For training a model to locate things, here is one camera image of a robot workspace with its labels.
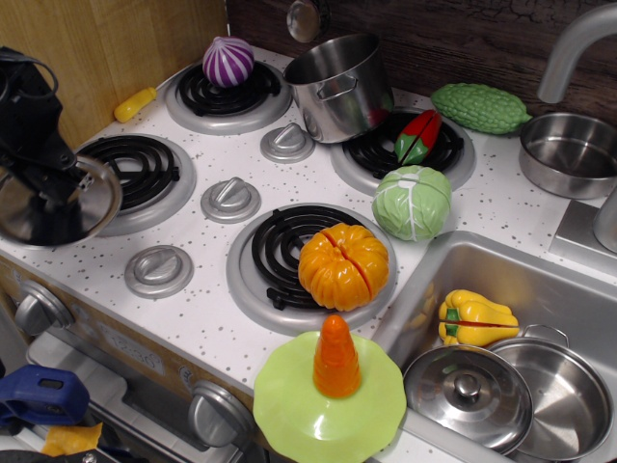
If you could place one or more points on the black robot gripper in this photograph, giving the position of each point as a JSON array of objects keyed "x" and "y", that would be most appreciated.
[{"x": 31, "y": 145}]

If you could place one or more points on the steel lid with knob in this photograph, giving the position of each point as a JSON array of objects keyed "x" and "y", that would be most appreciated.
[{"x": 35, "y": 219}]

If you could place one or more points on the front left stove burner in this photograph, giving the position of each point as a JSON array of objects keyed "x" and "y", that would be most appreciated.
[{"x": 157, "y": 179}]

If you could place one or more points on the stove burner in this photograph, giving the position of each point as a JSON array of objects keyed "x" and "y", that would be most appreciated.
[
  {"x": 200, "y": 106},
  {"x": 262, "y": 268},
  {"x": 363, "y": 162},
  {"x": 157, "y": 179}
]

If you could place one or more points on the grey stove knob bottom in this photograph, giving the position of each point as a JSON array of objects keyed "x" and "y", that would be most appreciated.
[{"x": 158, "y": 272}]

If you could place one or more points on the grey stove knob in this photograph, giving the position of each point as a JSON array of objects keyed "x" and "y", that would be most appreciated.
[
  {"x": 287, "y": 144},
  {"x": 158, "y": 272},
  {"x": 230, "y": 201}
]

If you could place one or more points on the grey stove knob middle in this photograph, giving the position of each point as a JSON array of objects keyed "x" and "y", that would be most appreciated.
[{"x": 230, "y": 201}]

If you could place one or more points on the front right stove burner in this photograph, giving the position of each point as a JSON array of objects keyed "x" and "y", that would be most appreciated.
[{"x": 262, "y": 268}]

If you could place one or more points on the back left stove burner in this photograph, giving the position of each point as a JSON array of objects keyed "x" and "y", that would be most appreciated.
[{"x": 200, "y": 106}]

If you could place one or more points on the grey stove knob top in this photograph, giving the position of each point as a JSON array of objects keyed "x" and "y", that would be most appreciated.
[{"x": 287, "y": 144}]

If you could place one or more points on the back right stove burner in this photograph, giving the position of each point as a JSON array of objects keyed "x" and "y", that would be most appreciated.
[{"x": 363, "y": 162}]

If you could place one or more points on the steel lid in sink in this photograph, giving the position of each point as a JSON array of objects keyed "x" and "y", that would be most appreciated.
[{"x": 473, "y": 392}]

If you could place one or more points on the grey oven left knob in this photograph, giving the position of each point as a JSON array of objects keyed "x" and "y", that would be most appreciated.
[{"x": 40, "y": 310}]

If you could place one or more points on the grey oven knob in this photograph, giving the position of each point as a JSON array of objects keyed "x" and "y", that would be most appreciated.
[
  {"x": 40, "y": 310},
  {"x": 218, "y": 418}
]

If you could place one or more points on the blue clamp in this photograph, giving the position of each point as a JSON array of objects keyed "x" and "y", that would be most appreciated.
[{"x": 41, "y": 395}]

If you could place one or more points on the purple striped toy onion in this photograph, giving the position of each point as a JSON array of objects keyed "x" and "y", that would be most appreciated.
[{"x": 228, "y": 62}]

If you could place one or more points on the yellow cloth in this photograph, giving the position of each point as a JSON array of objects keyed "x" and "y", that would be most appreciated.
[{"x": 71, "y": 439}]

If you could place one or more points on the grey oven front knob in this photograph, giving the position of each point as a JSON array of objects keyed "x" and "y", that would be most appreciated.
[{"x": 218, "y": 418}]

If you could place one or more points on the hanging steel ladle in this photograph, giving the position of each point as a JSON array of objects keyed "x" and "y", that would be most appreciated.
[{"x": 303, "y": 20}]

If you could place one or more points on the orange toy pumpkin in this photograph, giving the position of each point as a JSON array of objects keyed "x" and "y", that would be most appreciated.
[{"x": 344, "y": 267}]

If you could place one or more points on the tall steel pot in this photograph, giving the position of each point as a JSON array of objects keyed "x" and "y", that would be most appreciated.
[{"x": 341, "y": 88}]

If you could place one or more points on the orange toy carrot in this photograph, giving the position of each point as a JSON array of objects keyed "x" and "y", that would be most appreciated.
[{"x": 336, "y": 365}]

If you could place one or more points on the light green plastic plate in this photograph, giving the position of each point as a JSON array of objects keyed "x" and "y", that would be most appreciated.
[{"x": 301, "y": 424}]

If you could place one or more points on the green toy cabbage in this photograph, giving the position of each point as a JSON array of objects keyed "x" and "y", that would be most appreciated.
[{"x": 412, "y": 203}]

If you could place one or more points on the red toy chili pepper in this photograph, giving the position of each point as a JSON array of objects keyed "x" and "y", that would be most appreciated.
[{"x": 418, "y": 138}]

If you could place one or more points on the yellow toy bell pepper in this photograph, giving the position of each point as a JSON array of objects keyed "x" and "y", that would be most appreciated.
[{"x": 466, "y": 317}]

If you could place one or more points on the green toy bitter gourd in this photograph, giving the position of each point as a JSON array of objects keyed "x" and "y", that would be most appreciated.
[{"x": 481, "y": 108}]

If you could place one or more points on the steel sink basin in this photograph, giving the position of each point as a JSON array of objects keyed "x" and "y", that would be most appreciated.
[{"x": 556, "y": 303}]

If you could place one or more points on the small steel pot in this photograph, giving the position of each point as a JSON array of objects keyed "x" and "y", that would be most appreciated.
[{"x": 569, "y": 155}]

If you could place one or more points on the silver faucet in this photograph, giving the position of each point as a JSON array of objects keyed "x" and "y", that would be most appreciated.
[{"x": 584, "y": 31}]

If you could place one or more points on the steel pan in sink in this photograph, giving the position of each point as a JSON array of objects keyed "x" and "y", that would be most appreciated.
[{"x": 572, "y": 408}]

